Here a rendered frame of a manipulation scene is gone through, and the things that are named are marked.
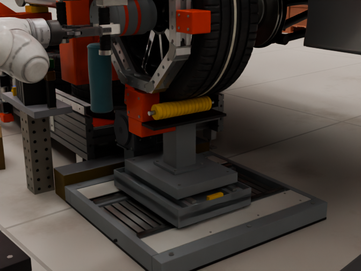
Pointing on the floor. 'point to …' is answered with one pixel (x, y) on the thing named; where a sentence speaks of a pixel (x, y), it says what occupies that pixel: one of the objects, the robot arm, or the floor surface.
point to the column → (37, 153)
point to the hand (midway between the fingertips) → (107, 28)
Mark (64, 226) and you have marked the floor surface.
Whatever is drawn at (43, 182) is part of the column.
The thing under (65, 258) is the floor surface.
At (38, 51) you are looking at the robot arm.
